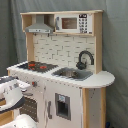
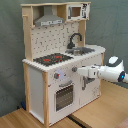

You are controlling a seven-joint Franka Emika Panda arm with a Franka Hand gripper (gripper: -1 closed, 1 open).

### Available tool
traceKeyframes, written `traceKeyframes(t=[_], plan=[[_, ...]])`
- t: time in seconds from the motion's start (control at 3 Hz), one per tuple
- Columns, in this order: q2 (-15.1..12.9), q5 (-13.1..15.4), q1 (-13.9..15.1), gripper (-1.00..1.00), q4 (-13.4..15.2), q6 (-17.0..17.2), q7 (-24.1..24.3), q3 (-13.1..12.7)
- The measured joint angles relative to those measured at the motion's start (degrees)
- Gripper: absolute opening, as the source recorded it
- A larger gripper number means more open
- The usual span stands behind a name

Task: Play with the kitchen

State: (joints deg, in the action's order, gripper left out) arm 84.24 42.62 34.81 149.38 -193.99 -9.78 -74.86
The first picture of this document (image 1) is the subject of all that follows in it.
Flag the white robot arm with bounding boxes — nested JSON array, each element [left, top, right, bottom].
[[0, 76, 37, 128]]

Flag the wooden toy kitchen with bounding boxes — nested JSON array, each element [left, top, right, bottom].
[[8, 10, 115, 128]]

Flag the black toy faucet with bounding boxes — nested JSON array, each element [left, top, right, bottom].
[[76, 50, 94, 70]]

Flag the black stovetop red burners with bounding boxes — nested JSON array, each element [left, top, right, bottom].
[[20, 61, 56, 73]]

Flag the red stove knob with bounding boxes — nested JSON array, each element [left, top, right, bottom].
[[32, 81, 37, 87]]

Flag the ice dispenser panel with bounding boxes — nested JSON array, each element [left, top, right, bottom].
[[55, 93, 71, 120]]

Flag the toy microwave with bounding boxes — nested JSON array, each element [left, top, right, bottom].
[[55, 14, 93, 34]]

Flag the grey range hood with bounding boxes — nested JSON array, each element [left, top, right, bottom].
[[25, 15, 53, 34]]

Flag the oven door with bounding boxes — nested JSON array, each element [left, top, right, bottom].
[[19, 97, 38, 122]]

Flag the grey cabinet door handle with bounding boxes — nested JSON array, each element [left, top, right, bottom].
[[47, 101, 52, 119]]

